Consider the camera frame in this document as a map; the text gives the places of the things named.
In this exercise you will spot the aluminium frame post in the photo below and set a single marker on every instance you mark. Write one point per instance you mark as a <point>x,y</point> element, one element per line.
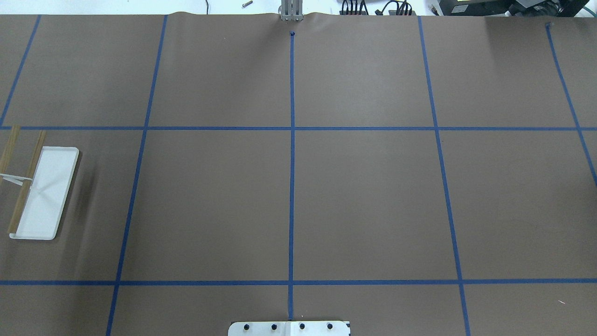
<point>291,10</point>

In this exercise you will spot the white towel rack with wooden bars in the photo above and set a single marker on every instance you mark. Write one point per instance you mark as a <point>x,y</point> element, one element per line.
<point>44,188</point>

